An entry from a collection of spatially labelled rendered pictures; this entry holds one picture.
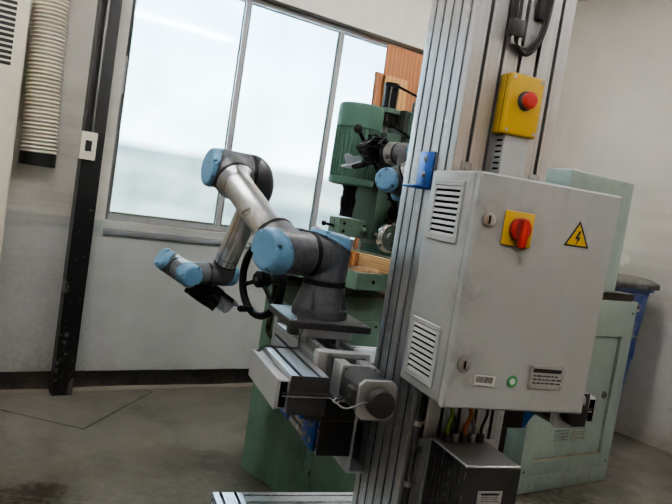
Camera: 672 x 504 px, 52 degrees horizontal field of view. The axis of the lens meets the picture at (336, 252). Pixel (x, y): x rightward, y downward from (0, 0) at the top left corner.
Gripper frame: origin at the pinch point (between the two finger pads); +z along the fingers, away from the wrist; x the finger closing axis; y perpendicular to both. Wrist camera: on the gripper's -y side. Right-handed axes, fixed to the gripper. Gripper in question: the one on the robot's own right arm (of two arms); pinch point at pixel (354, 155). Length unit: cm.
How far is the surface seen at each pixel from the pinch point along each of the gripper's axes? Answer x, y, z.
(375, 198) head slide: -3.5, -23.2, 6.1
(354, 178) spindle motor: 1.6, -9.6, 4.8
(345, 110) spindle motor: -12.8, 10.8, 11.3
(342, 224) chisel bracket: 13.5, -23.0, 8.7
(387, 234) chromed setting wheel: 3.9, -34.1, -1.3
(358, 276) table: 33.3, -25.4, -19.1
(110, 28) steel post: 1, 65, 134
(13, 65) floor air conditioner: 53, 75, 115
